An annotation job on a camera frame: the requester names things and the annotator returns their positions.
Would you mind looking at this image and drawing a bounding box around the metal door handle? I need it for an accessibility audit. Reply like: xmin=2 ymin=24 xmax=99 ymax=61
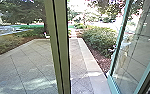
xmin=120 ymin=39 xmax=133 ymax=48

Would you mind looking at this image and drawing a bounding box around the low plant bed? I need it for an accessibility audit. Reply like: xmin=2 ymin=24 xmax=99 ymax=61
xmin=0 ymin=28 xmax=46 ymax=60

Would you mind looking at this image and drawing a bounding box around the green door frame post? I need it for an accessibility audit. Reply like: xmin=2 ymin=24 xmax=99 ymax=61
xmin=43 ymin=0 xmax=72 ymax=94

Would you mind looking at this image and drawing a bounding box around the small green bush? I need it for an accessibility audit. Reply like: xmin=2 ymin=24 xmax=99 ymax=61
xmin=73 ymin=22 xmax=88 ymax=31

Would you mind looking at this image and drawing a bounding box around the green glass door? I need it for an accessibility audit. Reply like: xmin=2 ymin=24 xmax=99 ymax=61
xmin=105 ymin=0 xmax=150 ymax=94

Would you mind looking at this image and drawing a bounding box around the bright green lawn strip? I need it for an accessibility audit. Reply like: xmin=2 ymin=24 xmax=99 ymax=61
xmin=10 ymin=24 xmax=76 ymax=30

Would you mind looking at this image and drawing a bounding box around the large green bush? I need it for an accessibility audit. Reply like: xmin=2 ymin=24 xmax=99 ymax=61
xmin=81 ymin=26 xmax=119 ymax=58

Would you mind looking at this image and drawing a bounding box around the large tree with trunk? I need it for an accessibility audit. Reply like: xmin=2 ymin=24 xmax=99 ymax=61
xmin=0 ymin=0 xmax=48 ymax=34

